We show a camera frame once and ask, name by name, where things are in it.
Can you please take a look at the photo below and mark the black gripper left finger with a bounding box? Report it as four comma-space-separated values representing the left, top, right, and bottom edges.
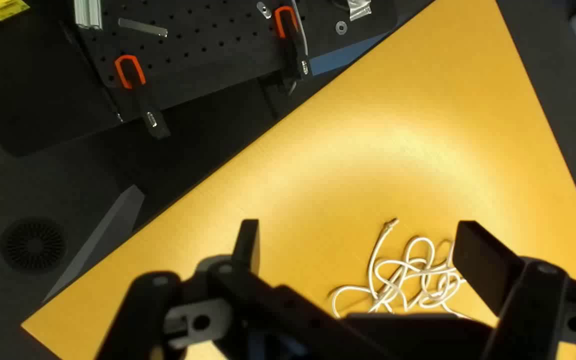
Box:
95, 219, 396, 360

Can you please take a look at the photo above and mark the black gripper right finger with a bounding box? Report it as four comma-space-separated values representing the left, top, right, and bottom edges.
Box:
452, 220, 576, 360

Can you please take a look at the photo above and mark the white braided rope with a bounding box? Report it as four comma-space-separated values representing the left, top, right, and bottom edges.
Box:
326, 219, 468, 319

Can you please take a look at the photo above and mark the black round floor grille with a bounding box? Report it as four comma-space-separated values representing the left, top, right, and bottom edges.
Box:
0, 219, 67, 272

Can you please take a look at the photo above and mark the black perforated board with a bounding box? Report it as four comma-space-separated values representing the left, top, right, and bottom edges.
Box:
73, 0, 345, 127

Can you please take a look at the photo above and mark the silver metal bar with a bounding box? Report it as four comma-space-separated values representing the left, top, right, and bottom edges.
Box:
115, 17, 169, 41

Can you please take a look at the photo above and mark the blue flat sheet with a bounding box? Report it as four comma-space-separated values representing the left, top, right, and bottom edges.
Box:
309, 36, 386, 76

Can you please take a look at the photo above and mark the silver aluminium extrusion piece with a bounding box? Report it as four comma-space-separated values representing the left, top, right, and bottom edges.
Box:
72, 0, 103, 33

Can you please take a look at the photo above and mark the yellow emergency stop box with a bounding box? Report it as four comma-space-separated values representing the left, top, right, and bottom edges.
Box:
0, 0, 32, 23

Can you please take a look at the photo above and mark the black clamp orange handle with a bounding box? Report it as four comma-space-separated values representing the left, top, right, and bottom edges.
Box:
112, 52, 172, 142
272, 5, 314, 96

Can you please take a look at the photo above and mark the silver metal bracket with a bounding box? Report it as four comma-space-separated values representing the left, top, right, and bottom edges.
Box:
345, 0, 374, 23

